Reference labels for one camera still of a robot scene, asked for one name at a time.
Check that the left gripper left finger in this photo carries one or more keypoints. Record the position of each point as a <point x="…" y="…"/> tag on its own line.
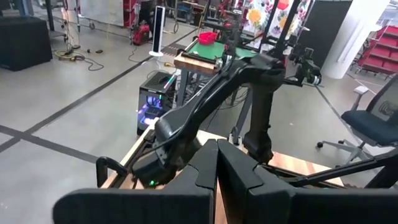
<point x="140" y="205"/>

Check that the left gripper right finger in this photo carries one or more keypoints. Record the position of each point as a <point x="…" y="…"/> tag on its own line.
<point x="311" y="207"/>

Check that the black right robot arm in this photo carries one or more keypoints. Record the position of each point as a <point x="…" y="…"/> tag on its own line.
<point x="217" y="93"/>

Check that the black table clamp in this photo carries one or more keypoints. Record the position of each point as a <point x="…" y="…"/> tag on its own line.
<point x="105" y="168"/>

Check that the black computer tower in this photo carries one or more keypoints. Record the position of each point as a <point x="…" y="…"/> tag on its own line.
<point x="155" y="99"/>

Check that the dark blue office chair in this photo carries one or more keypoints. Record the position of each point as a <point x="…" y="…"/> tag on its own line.
<point x="370" y="124"/>

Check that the grey-legged workbench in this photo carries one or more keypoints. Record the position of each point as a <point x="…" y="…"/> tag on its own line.
<point x="202" y="62"/>

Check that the white tower fan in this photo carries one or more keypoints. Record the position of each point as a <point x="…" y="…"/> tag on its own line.
<point x="157" y="31"/>

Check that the red plastic bin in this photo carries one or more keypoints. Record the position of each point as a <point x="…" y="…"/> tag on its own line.
<point x="206" y="38"/>

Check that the white board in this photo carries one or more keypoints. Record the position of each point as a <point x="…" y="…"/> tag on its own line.
<point x="99" y="12"/>

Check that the red shelving rack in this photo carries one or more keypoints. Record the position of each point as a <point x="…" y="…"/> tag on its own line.
<point x="381" y="51"/>

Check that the white pillar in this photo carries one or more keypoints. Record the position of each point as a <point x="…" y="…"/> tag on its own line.
<point x="351" y="40"/>

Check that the black partition panel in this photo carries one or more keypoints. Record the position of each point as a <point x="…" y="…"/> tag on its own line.
<point x="323" y="28"/>

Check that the black equipment box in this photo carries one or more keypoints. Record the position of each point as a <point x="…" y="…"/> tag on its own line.
<point x="23" y="42"/>

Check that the floral fabric screen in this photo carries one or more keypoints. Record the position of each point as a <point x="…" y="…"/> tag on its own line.
<point x="267" y="18"/>

